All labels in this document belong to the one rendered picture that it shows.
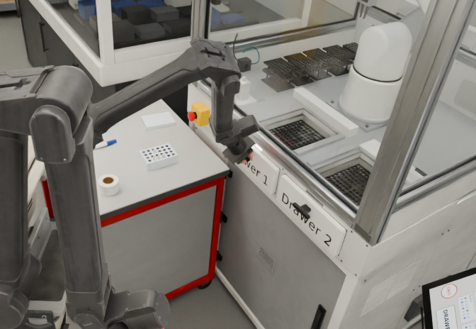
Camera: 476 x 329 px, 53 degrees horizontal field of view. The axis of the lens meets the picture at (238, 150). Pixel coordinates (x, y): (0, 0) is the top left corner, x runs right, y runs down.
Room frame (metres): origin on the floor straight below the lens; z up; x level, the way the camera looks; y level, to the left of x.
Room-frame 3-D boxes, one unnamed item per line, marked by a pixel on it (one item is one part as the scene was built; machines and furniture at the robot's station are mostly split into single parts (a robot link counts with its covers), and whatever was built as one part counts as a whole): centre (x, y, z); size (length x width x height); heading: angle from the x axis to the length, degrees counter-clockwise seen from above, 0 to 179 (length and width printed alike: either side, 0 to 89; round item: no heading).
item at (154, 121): (1.67, 0.35, 0.77); 0.13 x 0.09 x 0.02; 120
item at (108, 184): (1.22, 0.43, 0.78); 0.07 x 0.07 x 0.04
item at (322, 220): (1.10, -0.25, 0.87); 0.29 x 0.02 x 0.11; 39
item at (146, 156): (1.41, 0.30, 0.78); 0.12 x 0.08 x 0.04; 126
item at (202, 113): (1.60, 0.17, 0.88); 0.07 x 0.05 x 0.07; 39
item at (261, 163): (1.35, -0.05, 0.87); 0.29 x 0.02 x 0.11; 39
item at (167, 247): (1.48, 0.44, 0.38); 0.62 x 0.58 x 0.76; 39
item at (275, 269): (1.61, -0.46, 0.40); 1.03 x 0.95 x 0.80; 39
